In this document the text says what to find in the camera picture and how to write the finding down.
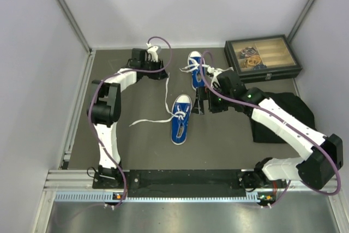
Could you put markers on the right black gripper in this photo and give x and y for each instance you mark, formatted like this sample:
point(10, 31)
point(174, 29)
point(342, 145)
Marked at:
point(202, 94)

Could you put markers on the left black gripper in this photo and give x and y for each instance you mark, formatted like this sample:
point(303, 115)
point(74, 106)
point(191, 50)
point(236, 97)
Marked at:
point(159, 75)

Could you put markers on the blue sneaker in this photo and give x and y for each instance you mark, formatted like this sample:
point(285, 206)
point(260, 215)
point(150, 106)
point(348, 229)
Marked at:
point(192, 67)
point(179, 116)

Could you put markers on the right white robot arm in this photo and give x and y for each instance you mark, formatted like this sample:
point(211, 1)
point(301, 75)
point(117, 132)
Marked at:
point(319, 156)

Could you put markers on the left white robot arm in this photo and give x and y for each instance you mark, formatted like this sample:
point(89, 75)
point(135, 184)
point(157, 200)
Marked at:
point(105, 110)

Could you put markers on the black glass-lid jewelry box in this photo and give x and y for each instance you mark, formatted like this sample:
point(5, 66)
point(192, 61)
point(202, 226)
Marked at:
point(262, 59)

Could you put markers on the black cloth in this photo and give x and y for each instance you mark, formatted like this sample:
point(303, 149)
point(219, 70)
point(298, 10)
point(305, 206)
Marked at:
point(293, 105)

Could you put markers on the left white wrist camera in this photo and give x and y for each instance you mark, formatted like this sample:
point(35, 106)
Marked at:
point(153, 52)

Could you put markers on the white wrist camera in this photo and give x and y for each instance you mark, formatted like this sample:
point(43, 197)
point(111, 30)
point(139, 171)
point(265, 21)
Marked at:
point(153, 52)
point(213, 75)

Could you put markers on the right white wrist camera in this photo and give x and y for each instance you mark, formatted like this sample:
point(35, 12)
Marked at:
point(213, 75)

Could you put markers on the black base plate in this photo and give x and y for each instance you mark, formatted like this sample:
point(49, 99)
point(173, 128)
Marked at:
point(195, 183)

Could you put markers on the aluminium frame rail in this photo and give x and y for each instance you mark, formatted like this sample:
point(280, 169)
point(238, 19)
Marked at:
point(71, 179)

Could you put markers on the grey slotted cable duct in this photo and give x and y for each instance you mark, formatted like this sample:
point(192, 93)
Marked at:
point(112, 197)

